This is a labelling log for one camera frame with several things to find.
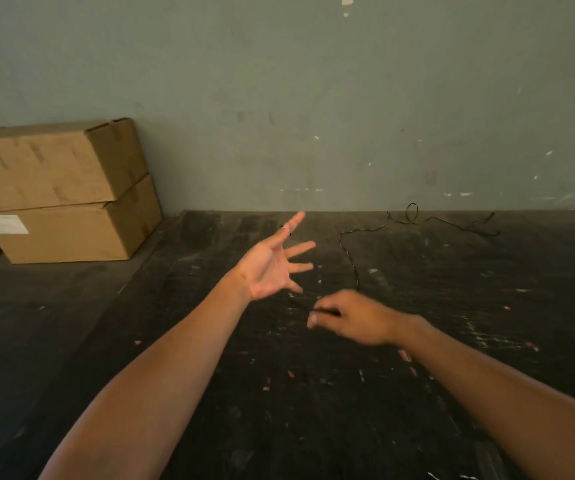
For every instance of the person's right forearm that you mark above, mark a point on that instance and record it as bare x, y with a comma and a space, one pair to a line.
507, 409

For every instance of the person's left middle finger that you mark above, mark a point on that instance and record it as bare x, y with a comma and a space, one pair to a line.
301, 268

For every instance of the person's right hand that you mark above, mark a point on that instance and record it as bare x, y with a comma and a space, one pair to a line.
362, 319

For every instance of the person's right fingers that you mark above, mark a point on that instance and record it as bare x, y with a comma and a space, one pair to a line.
323, 320

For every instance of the person's left forearm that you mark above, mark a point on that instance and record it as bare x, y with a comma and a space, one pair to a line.
157, 389

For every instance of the person's left thumb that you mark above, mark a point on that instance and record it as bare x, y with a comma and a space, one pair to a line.
290, 226

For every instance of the brown cardboard box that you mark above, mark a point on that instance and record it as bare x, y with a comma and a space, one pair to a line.
72, 232
42, 164

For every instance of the person's left hand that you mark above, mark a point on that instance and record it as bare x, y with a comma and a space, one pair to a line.
265, 267

